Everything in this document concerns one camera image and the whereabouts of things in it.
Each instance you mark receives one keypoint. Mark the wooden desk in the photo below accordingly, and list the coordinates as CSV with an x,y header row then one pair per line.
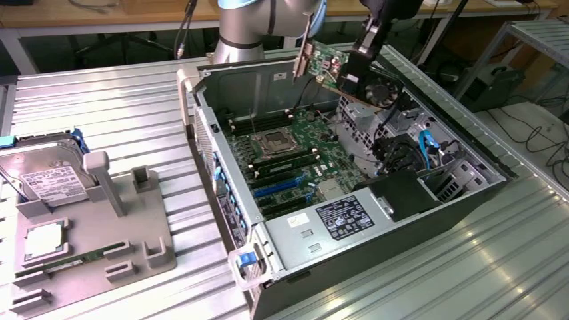
x,y
133,18

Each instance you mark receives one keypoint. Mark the hard disk with blue bracket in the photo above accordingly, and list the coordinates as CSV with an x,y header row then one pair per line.
x,y
41,173

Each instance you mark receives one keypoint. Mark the blue case latch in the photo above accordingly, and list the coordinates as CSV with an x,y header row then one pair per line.
x,y
245,260

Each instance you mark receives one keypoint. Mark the empty black RAM slots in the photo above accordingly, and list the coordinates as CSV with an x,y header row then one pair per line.
x,y
260,123

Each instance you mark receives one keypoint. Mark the green graphics card with fan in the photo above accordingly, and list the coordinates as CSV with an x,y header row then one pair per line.
x,y
350,73

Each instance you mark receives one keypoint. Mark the CPU socket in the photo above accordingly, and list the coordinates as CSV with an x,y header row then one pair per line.
x,y
273,141

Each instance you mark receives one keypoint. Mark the open black PC case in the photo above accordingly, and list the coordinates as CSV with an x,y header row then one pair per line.
x,y
400,253

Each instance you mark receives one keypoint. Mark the green motherboard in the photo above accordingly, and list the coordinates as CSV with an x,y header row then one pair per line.
x,y
329,156

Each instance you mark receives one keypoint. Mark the installed RAM stick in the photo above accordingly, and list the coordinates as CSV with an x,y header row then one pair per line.
x,y
281,165

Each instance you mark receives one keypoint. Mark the silver CPU chip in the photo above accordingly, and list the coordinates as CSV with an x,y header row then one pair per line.
x,y
44,241

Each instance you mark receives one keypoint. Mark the black box on floor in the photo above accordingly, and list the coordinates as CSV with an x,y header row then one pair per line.
x,y
493,88

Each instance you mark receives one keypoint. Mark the blue expansion slot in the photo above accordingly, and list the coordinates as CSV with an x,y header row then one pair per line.
x,y
277,186

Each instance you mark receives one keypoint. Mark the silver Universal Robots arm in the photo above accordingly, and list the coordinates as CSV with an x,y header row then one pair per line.
x,y
249,23

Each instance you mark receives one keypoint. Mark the metal disk bay cage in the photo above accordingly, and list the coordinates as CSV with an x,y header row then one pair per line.
x,y
362,126

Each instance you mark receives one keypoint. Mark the silver power supply unit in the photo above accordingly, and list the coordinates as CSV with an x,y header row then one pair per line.
x,y
310,233

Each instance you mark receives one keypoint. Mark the metal slat side table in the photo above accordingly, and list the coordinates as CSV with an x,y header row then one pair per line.
x,y
533,36

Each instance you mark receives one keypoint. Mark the green RAM stick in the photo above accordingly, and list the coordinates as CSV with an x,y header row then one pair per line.
x,y
75,261

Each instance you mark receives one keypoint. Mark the grey parts rack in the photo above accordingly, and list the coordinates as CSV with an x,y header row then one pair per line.
x,y
101,240

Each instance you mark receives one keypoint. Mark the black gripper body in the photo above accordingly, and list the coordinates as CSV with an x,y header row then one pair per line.
x,y
393,8

